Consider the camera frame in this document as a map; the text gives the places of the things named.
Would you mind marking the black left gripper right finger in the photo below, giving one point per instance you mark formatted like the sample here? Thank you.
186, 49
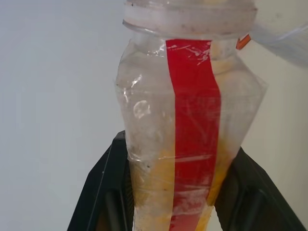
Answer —
260, 204

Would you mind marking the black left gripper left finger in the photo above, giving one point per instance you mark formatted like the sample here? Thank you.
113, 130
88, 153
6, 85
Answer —
101, 192

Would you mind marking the orange clamp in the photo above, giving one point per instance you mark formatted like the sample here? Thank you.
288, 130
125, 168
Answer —
243, 42

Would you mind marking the clear bottle with red stripe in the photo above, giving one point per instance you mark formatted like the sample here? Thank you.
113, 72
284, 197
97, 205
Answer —
192, 108

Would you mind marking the clear plastic bag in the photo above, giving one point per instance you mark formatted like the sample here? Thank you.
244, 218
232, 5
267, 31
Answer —
284, 41

